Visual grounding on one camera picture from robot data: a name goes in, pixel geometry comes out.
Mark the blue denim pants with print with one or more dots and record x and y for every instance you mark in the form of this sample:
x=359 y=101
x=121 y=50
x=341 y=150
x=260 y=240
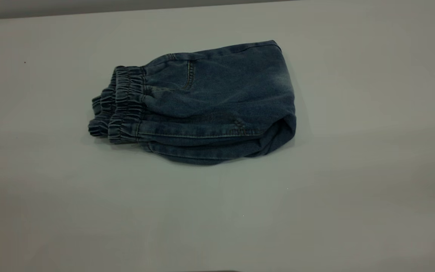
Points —
x=210 y=102

